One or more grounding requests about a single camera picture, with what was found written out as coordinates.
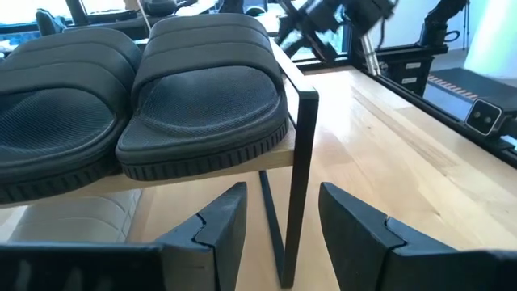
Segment black cabinet with white labels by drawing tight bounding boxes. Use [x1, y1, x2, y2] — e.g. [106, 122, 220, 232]
[378, 55, 436, 97]

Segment black office chair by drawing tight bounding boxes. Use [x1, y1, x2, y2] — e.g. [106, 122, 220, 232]
[35, 7, 68, 38]

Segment black slide sandal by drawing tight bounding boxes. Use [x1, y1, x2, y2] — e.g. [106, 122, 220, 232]
[115, 12, 291, 182]
[0, 27, 143, 205]

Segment black mat with orange stripes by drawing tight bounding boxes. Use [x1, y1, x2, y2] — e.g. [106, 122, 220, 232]
[427, 66, 517, 107]

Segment black metal wooden shelf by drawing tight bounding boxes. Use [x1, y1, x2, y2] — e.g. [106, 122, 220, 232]
[0, 38, 321, 289]

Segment beige slide sandal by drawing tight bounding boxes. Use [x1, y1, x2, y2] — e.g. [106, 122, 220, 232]
[6, 188, 144, 244]

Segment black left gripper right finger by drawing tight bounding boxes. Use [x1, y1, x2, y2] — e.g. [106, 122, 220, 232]
[317, 181, 517, 291]

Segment small silver camera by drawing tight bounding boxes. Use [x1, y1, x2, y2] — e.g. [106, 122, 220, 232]
[463, 98, 505, 137]

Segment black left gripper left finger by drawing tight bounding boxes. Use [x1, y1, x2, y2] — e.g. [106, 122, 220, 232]
[0, 181, 248, 291]

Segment silver metal rods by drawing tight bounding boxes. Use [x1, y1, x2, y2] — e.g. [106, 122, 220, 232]
[360, 33, 382, 77]

